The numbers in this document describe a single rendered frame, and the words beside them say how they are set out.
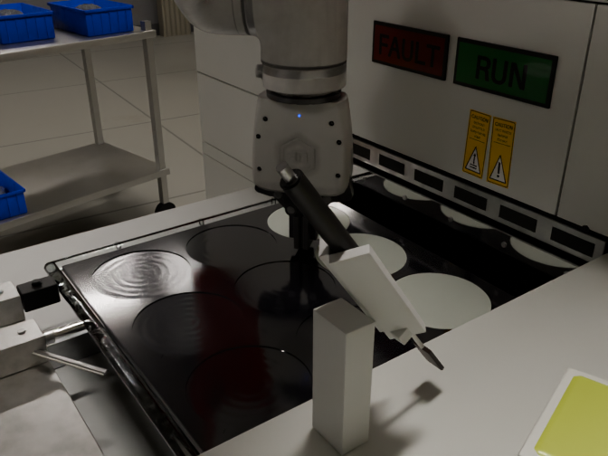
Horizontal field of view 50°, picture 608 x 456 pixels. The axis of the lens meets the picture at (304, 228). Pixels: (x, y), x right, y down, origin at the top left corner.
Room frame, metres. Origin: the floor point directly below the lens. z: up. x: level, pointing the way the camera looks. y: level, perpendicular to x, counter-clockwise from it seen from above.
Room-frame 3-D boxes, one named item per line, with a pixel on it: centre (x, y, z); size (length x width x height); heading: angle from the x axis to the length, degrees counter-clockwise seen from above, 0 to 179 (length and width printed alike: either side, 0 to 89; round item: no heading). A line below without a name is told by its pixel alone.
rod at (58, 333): (0.49, 0.22, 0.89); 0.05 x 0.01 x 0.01; 126
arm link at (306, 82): (0.64, 0.00, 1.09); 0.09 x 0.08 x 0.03; 77
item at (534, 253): (0.70, -0.14, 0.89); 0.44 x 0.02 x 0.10; 36
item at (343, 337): (0.30, -0.03, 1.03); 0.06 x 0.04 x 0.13; 126
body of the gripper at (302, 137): (0.64, 0.00, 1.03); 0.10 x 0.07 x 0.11; 77
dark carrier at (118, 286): (0.56, 0.02, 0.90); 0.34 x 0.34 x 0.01; 36
